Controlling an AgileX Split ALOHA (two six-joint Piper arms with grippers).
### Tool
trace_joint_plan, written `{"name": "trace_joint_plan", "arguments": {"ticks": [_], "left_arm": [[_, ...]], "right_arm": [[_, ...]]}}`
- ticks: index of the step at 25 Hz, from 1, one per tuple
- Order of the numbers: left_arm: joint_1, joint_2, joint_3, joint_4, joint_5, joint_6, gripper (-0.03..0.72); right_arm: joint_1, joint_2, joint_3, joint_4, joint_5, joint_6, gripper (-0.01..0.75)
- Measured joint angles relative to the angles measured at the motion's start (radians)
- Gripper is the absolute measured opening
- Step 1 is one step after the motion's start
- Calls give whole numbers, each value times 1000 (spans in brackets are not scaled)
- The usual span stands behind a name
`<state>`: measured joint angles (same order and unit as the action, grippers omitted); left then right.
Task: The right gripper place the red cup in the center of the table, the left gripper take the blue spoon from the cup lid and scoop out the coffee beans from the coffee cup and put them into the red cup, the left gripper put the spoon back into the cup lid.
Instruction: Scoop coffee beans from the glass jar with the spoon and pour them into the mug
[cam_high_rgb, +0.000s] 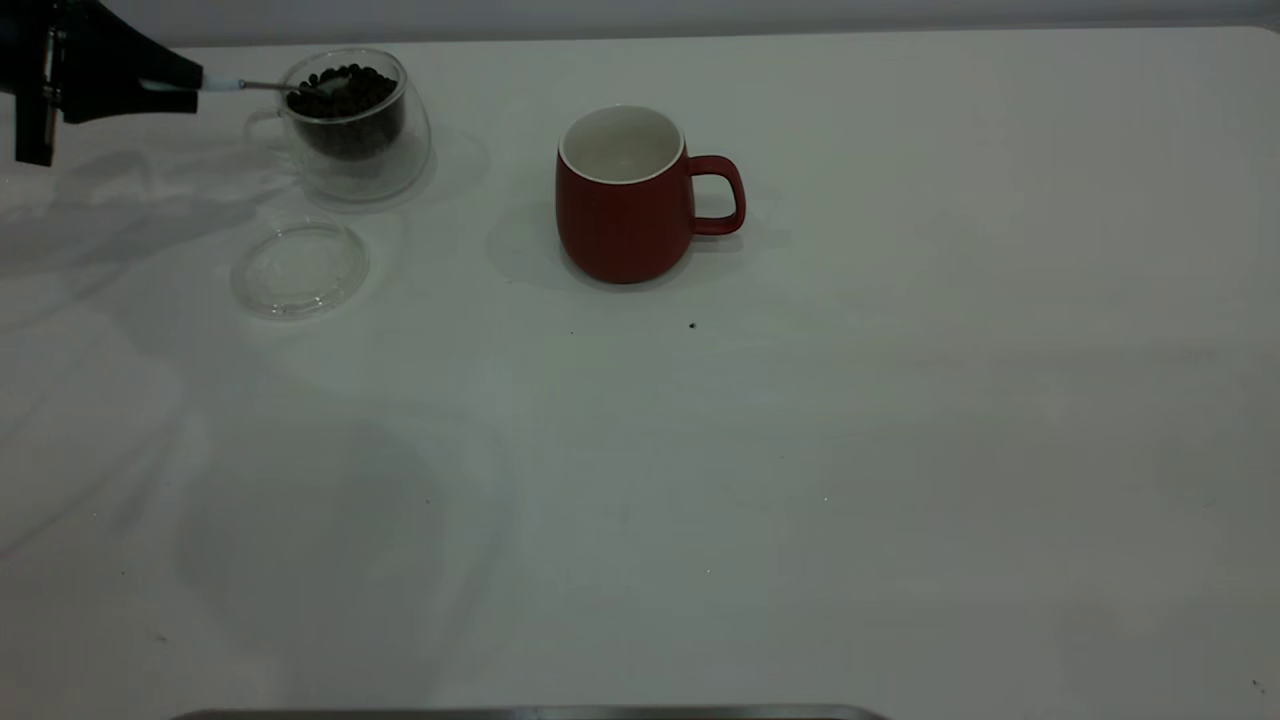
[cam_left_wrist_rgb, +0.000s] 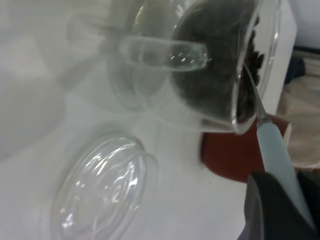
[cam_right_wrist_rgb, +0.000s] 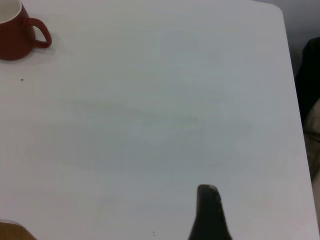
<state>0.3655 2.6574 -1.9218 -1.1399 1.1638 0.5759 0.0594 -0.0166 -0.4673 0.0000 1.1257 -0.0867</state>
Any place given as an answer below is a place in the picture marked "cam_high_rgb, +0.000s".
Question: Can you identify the dark coffee beans pile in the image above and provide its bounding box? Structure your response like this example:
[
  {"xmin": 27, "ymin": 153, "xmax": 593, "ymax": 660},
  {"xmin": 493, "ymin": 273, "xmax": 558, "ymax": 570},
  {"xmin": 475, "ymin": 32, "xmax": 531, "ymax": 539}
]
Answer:
[{"xmin": 287, "ymin": 64, "xmax": 407, "ymax": 159}]

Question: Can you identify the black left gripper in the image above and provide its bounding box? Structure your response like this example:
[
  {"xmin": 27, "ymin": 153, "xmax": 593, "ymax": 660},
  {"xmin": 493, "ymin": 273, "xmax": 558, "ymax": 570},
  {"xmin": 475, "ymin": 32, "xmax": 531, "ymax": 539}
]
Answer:
[{"xmin": 0, "ymin": 0, "xmax": 204, "ymax": 166}]

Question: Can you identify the red ceramic mug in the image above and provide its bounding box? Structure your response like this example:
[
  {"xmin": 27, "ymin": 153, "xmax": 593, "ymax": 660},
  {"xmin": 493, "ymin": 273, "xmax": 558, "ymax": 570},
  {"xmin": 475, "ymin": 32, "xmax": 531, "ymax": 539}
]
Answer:
[{"xmin": 555, "ymin": 105, "xmax": 747, "ymax": 285}]

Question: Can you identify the clear glass saucer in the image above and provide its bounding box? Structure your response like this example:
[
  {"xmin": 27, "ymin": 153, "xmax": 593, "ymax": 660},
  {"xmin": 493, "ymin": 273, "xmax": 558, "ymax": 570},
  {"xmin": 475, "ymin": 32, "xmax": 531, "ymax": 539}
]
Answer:
[{"xmin": 230, "ymin": 220, "xmax": 371, "ymax": 321}]

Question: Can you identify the clear double-wall glass cup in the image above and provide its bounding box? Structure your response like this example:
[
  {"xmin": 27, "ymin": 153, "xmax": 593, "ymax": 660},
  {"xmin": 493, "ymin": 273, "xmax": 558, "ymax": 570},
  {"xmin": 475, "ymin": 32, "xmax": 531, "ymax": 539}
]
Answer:
[{"xmin": 246, "ymin": 48, "xmax": 434, "ymax": 204}]

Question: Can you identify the metal spoon light-blue handle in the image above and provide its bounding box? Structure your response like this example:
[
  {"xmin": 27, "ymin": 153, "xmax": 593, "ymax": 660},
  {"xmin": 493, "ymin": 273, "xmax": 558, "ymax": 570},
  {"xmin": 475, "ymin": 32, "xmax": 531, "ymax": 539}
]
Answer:
[{"xmin": 140, "ymin": 68, "xmax": 349, "ymax": 99}]

